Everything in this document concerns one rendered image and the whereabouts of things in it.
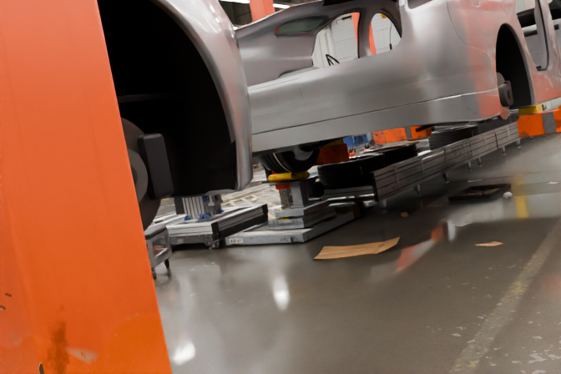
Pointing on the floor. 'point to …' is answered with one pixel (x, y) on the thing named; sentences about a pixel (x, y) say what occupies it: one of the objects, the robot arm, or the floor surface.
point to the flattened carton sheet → (356, 250)
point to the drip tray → (479, 190)
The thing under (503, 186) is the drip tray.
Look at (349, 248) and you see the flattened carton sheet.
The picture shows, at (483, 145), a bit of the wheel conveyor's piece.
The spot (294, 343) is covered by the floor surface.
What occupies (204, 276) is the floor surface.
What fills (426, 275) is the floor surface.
